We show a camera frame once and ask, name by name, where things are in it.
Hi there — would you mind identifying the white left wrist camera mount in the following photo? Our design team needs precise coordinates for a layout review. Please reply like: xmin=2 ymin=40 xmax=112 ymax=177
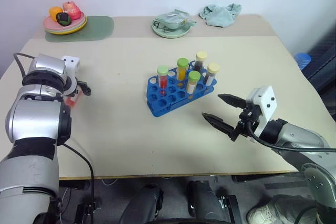
xmin=60 ymin=55 xmax=81 ymax=97

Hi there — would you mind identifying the black metal foot bracket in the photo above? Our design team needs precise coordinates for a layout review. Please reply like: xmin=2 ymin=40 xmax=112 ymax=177
xmin=219 ymin=194 xmax=243 ymax=224
xmin=73 ymin=201 xmax=97 ymax=224

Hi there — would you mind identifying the orange toy fruit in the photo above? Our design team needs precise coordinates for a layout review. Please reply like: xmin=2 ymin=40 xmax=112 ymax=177
xmin=48 ymin=6 xmax=64 ymax=22

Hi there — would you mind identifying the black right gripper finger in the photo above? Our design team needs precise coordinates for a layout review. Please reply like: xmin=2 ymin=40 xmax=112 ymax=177
xmin=217 ymin=93 xmax=248 ymax=110
xmin=201 ymin=112 xmax=235 ymax=137

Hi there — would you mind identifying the dark tube with yellow cap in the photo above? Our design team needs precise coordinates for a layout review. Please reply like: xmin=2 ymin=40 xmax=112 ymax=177
xmin=195 ymin=51 xmax=208 ymax=72

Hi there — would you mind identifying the pale green plate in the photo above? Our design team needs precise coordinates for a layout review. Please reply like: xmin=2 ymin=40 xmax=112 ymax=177
xmin=151 ymin=18 xmax=192 ymax=39

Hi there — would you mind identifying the green placemat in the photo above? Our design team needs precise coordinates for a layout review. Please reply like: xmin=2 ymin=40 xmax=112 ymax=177
xmin=44 ymin=15 xmax=115 ymax=43

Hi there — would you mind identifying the orange labelled tube green cap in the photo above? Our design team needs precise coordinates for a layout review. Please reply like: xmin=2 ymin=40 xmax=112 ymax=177
xmin=185 ymin=70 xmax=202 ymax=94

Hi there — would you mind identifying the black chair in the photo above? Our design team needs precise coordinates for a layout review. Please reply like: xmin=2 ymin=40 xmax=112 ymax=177
xmin=301 ymin=31 xmax=336 ymax=116

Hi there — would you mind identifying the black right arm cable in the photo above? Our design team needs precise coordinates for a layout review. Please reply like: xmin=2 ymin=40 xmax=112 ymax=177
xmin=246 ymin=121 xmax=336 ymax=154

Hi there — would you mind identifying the red labelled tube green cap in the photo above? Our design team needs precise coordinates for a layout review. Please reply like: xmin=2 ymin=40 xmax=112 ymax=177
xmin=65 ymin=93 xmax=81 ymax=109

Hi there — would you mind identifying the orange tube with green cap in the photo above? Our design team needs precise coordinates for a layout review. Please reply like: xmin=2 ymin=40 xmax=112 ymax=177
xmin=176 ymin=57 xmax=190 ymax=81

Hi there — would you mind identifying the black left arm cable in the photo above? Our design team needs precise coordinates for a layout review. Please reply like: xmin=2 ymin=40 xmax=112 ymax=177
xmin=12 ymin=52 xmax=96 ymax=224

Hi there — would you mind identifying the blue test tube rack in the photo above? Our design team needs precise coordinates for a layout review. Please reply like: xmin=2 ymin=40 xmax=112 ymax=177
xmin=146 ymin=61 xmax=218 ymax=118

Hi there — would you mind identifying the black and green toy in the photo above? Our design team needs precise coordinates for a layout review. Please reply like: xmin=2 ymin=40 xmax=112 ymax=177
xmin=55 ymin=12 xmax=72 ymax=26

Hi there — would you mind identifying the stack of plates with fruit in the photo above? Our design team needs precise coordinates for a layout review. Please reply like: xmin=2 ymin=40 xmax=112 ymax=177
xmin=45 ymin=16 xmax=88 ymax=36

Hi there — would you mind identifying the black table frame bar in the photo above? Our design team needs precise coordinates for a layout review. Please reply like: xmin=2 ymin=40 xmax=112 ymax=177
xmin=58 ymin=179 xmax=91 ymax=190
xmin=232 ymin=173 xmax=305 ymax=184

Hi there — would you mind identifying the pink toy apple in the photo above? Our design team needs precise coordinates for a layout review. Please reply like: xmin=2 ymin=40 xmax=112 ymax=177
xmin=62 ymin=1 xmax=80 ymax=21

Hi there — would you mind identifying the blue bottle cap object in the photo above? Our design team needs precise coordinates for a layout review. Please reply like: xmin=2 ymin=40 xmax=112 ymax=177
xmin=293 ymin=52 xmax=312 ymax=71

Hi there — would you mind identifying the light green stacked plate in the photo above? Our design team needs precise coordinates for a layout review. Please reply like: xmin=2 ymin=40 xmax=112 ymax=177
xmin=44 ymin=15 xmax=87 ymax=33

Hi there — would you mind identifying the red tube with green cap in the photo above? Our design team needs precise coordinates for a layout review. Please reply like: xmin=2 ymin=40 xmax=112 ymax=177
xmin=156 ymin=65 xmax=170 ymax=90

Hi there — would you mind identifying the pink plate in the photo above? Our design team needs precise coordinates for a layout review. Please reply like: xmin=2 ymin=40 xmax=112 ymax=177
xmin=43 ymin=11 xmax=85 ymax=30

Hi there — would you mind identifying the brown labelled tube yellow cap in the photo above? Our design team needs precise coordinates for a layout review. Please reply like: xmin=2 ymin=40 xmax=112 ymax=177
xmin=204 ymin=62 xmax=221 ymax=87

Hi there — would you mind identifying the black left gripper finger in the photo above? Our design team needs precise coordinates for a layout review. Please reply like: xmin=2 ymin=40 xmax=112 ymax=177
xmin=81 ymin=82 xmax=92 ymax=97

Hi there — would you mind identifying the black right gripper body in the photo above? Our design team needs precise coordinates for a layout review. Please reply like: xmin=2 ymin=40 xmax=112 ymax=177
xmin=230 ymin=104 xmax=263 ymax=143

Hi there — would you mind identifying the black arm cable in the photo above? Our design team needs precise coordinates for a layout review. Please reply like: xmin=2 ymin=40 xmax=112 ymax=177
xmin=246 ymin=121 xmax=336 ymax=154
xmin=12 ymin=52 xmax=96 ymax=224

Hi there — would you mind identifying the dark rounded robot leg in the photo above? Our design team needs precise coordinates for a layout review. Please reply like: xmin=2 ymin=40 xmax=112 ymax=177
xmin=186 ymin=180 xmax=226 ymax=224
xmin=120 ymin=183 xmax=164 ymax=224

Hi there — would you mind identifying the teal cloth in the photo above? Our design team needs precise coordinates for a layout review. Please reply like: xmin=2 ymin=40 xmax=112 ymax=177
xmin=197 ymin=3 xmax=243 ymax=29

